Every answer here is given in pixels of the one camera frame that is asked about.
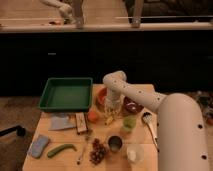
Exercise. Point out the small green cup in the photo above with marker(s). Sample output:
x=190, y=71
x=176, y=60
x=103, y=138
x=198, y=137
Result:
x=129, y=123

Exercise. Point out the yellow banana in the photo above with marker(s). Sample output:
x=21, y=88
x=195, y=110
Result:
x=109, y=120

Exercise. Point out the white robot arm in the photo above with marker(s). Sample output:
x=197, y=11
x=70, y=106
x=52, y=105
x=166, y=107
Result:
x=181, y=137

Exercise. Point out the metal cup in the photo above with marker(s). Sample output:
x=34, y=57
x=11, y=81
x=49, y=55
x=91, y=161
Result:
x=115, y=143

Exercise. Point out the blue sponge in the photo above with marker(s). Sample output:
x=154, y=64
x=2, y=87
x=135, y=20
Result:
x=38, y=145

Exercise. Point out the grey blue cloth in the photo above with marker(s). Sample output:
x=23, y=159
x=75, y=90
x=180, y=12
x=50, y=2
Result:
x=60, y=122

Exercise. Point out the orange fruit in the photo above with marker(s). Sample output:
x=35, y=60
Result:
x=92, y=116

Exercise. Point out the orange bowl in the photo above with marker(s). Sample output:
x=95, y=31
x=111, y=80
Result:
x=101, y=95

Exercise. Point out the green cucumber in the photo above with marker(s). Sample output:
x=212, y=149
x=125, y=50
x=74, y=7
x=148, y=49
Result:
x=60, y=148

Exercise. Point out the bunch of purple grapes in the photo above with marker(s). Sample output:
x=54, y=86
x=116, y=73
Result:
x=98, y=153

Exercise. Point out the brown wooden block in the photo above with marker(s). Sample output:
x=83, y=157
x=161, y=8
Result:
x=81, y=123

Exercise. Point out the green plastic tray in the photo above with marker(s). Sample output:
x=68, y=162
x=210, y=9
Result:
x=67, y=95

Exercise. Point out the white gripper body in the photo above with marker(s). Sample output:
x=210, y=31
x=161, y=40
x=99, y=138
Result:
x=112, y=107

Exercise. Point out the dark red bowl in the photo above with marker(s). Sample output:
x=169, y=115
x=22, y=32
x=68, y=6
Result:
x=131, y=106

